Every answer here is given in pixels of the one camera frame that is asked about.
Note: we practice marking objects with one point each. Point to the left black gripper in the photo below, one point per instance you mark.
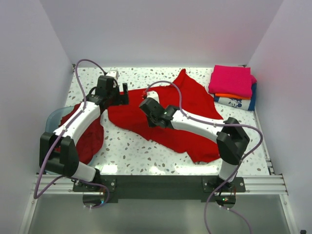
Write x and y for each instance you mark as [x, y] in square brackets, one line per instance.
[119, 100]

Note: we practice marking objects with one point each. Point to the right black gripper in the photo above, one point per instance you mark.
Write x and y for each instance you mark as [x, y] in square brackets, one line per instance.
[151, 124]

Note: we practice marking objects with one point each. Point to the bright red t-shirt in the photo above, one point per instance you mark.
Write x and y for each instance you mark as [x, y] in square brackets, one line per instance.
[193, 98]

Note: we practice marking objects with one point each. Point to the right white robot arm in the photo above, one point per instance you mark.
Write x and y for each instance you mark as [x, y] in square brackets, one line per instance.
[230, 137]

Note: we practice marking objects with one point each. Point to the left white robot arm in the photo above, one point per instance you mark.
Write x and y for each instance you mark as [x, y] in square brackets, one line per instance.
[58, 152]

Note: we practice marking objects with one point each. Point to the folded orange t-shirt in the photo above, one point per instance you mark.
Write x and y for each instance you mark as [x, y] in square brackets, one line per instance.
[221, 95]

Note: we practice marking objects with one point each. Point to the dark red t-shirt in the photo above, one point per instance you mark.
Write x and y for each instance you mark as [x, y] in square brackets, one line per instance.
[91, 141]

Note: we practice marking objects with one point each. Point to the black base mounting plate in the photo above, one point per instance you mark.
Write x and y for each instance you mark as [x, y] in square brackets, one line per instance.
[159, 187]

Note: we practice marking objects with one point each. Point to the translucent blue plastic bin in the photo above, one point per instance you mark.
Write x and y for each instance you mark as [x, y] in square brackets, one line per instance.
[54, 120]

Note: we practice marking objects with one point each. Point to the folded white printed t-shirt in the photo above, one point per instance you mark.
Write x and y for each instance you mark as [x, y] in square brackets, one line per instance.
[242, 104]

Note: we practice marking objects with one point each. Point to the folded pink t-shirt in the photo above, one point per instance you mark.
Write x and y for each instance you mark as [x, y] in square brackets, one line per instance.
[230, 80]

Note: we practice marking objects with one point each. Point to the folded blue t-shirt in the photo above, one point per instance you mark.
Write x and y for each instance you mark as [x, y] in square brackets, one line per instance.
[253, 98]

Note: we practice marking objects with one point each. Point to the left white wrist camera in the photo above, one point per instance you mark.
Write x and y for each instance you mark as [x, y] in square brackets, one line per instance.
[113, 73]

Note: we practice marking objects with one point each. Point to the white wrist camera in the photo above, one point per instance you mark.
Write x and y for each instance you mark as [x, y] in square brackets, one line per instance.
[151, 94]
[113, 73]

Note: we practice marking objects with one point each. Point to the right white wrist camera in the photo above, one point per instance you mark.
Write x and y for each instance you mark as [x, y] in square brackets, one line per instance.
[151, 94]

